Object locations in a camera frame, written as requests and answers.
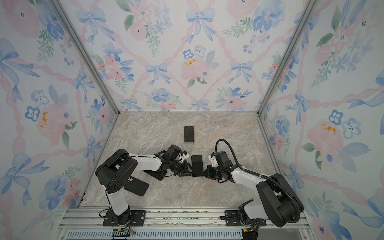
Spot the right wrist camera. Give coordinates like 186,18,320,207
209,151,232,168

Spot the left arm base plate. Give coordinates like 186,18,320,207
102,210,147,227

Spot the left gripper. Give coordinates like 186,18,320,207
169,160,197,177

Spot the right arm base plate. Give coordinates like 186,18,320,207
224,209,267,228

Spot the blue-edged black phone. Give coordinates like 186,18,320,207
192,155,204,177

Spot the white-edged black phone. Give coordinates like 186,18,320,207
144,170,167,181

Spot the right corner aluminium post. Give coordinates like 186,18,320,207
257,0,319,117

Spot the black phone case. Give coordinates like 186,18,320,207
124,177,149,197

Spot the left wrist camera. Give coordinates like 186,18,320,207
163,145,190,162

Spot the corner aluminium post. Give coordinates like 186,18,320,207
47,0,121,115
257,0,319,117

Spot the purple-edged black phone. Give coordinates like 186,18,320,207
184,126,195,143

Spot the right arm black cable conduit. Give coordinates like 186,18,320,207
215,138,304,224

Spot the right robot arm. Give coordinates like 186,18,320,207
204,162,304,228

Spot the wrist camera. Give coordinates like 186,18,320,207
163,145,190,162
209,151,232,168

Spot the left corner aluminium post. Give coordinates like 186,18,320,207
47,0,121,115

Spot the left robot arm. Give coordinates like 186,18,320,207
95,145,194,217

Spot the aluminium front rail frame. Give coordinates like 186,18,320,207
53,207,315,240

